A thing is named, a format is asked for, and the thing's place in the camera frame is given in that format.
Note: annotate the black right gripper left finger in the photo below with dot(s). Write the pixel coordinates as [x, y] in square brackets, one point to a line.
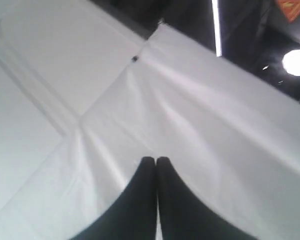
[133, 216]

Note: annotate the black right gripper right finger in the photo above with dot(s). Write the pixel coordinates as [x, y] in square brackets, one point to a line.
[182, 215]

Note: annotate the ceiling lamp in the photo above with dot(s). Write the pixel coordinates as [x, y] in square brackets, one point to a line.
[291, 62]

